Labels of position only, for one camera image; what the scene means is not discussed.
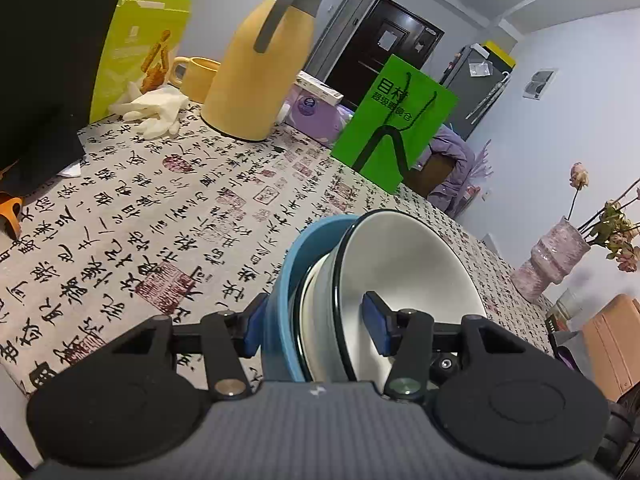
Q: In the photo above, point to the purple padded jacket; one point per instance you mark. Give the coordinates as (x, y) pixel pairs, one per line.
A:
(455, 160)

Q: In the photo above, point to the framed wall picture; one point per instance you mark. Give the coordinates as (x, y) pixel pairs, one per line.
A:
(537, 85)

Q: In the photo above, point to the grey inner doorway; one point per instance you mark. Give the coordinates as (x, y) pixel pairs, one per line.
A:
(340, 20)

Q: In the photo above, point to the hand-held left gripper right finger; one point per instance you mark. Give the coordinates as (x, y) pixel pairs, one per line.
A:
(377, 325)

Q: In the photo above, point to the white paper scrap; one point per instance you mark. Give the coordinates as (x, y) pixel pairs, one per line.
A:
(70, 169)

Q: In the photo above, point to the green paper bag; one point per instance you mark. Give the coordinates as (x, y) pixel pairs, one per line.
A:
(395, 125)

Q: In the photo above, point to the yellow thermos jug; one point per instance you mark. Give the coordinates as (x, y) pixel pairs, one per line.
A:
(250, 85)

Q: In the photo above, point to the dark entrance door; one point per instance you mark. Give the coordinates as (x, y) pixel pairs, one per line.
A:
(370, 50)

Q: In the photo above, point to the black monitor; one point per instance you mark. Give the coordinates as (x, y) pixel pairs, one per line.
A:
(45, 60)

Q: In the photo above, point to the blue bowl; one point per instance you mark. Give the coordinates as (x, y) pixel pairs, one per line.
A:
(282, 320)

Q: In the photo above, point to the white rubber gloves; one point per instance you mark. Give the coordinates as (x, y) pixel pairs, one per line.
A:
(155, 110)

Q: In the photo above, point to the grey and purple cloth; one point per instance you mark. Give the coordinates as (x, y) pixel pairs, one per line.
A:
(565, 350)

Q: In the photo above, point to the yellow-green snack box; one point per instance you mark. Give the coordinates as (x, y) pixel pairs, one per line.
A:
(135, 50)

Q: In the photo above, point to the white folded umbrella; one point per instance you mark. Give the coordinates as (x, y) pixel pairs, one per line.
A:
(492, 95)

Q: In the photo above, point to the calligraphy printed tablecloth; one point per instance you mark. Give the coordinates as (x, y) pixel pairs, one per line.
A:
(150, 210)

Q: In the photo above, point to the orange plastic object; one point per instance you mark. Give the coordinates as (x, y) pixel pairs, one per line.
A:
(10, 215)

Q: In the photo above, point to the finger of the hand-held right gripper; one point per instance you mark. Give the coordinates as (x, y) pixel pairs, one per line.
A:
(445, 366)

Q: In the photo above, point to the purple dried grass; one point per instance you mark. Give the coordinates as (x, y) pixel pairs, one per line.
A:
(481, 170)

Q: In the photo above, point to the yellow mug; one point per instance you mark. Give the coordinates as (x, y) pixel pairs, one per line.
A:
(197, 77)

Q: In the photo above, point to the wooden chair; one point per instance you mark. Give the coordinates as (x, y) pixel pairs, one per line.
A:
(432, 175)

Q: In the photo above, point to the grey refrigerator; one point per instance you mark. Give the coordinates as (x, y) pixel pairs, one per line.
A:
(475, 95)

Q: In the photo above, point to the white flat box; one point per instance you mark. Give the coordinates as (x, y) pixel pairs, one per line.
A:
(320, 89)

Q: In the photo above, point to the yellow box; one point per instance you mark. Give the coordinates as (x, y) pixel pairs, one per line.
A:
(500, 54)

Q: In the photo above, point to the red box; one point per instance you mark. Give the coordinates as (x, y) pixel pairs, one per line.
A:
(556, 324)

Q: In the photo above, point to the clear glass cup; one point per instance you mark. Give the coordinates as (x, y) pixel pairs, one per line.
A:
(569, 305)

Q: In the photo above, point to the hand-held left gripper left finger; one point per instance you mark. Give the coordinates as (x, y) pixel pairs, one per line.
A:
(255, 327)

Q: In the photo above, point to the pink hard case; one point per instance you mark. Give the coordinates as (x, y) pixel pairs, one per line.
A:
(615, 350)

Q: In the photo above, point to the dried rose bouquet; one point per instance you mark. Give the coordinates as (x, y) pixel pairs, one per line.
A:
(620, 230)

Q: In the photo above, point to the purple tissue pack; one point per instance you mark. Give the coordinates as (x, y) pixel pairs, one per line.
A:
(315, 117)

